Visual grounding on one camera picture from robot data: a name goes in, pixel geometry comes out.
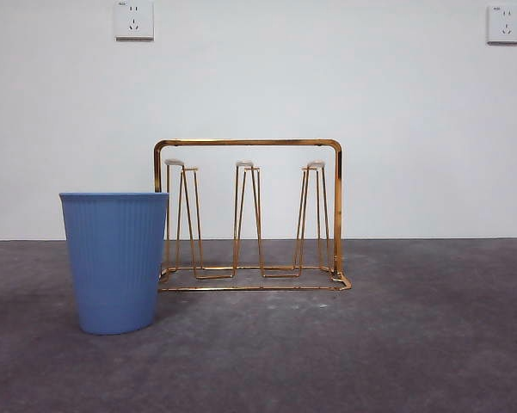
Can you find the blue ribbed plastic cup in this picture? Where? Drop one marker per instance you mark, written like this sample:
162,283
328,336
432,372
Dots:
112,266

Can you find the white wall socket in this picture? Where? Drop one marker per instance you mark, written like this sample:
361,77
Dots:
506,23
133,19

